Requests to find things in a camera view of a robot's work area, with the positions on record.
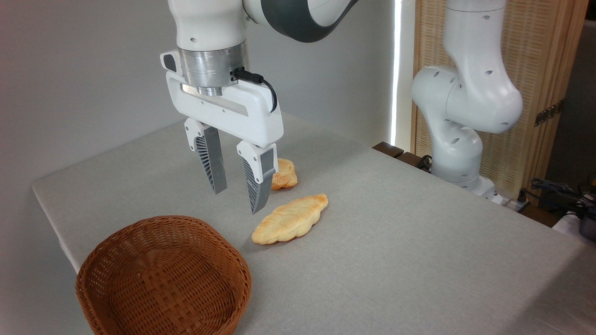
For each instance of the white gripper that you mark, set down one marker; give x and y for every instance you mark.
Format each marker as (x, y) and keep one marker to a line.
(242, 118)

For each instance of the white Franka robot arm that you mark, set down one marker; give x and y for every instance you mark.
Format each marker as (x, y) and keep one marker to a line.
(465, 93)

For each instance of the grey tablecloth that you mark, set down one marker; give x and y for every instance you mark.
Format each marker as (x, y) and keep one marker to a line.
(396, 260)

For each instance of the small round bread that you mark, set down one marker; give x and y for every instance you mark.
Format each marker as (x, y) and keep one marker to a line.
(285, 174)

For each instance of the white power strip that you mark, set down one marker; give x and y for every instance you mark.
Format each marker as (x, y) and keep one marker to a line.
(512, 202)

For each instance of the long braided bread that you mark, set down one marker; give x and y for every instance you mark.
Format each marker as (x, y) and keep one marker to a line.
(288, 219)

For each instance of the metal screen hinge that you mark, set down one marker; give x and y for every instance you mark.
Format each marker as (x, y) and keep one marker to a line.
(549, 113)

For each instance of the brown wicker basket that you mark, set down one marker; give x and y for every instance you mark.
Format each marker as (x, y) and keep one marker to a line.
(163, 279)

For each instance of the bamboo folding screen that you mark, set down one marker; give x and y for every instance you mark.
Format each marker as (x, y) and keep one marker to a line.
(540, 51)

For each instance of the dark wooden furniture piece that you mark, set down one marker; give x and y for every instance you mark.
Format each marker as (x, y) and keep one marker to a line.
(389, 149)

